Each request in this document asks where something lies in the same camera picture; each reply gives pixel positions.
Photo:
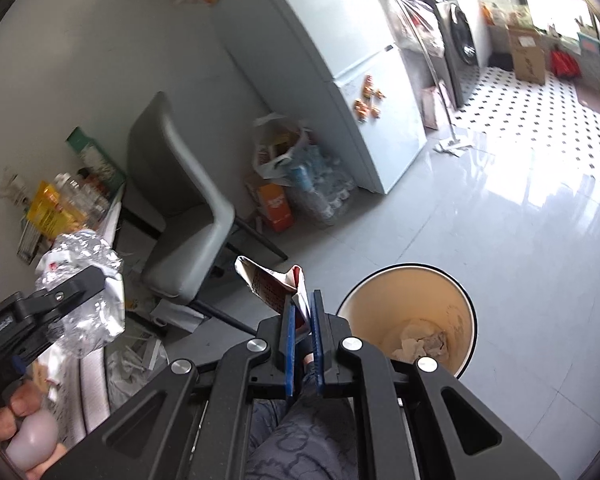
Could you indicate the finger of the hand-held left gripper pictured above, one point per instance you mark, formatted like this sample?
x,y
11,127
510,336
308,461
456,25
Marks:
x,y
65,287

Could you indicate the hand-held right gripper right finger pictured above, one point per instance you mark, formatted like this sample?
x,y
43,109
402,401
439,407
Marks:
x,y
318,350

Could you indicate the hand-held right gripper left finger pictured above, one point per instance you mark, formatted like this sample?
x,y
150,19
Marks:
x,y
289,355

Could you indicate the silver foil bag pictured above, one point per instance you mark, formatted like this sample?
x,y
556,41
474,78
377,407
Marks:
x,y
90,320

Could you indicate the cream round trash bin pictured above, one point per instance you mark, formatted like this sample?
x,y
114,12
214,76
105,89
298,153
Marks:
x,y
370,305

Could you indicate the red white printed paper packet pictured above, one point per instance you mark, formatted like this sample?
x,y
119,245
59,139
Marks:
x,y
265,285

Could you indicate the white tissue paper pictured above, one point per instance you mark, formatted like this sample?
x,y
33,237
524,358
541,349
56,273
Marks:
x,y
420,342

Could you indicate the person's left hand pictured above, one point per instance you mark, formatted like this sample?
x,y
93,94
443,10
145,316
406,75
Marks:
x,y
25,397

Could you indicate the yellow snack bag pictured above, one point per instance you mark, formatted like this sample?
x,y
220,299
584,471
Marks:
x,y
47,210

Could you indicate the clear plastic bottle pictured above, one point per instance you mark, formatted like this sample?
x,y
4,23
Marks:
x,y
75,200

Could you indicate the pale pink round object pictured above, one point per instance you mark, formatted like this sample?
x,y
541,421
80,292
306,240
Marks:
x,y
32,437

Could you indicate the white plastic bag on floor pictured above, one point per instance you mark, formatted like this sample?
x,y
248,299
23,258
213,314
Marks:
x,y
130,375

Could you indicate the white papers on floor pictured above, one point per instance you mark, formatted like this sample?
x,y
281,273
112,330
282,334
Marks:
x,y
175,315

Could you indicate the green carton box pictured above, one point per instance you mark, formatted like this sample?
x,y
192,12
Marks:
x,y
95,157

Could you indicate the orange carton box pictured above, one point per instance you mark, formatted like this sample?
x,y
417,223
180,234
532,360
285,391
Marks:
x,y
276,207

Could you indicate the grey chair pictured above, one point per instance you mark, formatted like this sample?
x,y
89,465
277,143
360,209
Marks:
x,y
180,170

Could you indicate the clear bag of plastic bottles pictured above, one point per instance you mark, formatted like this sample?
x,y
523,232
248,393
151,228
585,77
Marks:
x,y
322,185

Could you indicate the white plastic bag with rubbish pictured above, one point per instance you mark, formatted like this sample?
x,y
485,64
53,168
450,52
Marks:
x,y
280,145

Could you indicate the cluster of orange fridge magnets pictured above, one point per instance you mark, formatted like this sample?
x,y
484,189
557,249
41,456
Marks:
x,y
369,100

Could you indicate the pink white box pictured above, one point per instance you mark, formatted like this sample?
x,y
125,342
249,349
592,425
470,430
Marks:
x,y
435,107

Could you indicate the white mop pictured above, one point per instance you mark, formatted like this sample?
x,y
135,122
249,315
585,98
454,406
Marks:
x,y
442,110

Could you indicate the white refrigerator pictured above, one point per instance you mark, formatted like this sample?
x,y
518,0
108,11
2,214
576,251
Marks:
x,y
300,60

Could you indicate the washing machine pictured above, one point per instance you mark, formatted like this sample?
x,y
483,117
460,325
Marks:
x,y
457,30

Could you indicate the large cardboard box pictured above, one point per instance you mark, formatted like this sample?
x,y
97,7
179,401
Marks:
x,y
527,57

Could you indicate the red bag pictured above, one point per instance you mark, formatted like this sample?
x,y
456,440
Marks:
x,y
565,64

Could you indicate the teal white box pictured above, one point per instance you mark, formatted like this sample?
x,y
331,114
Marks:
x,y
590,42

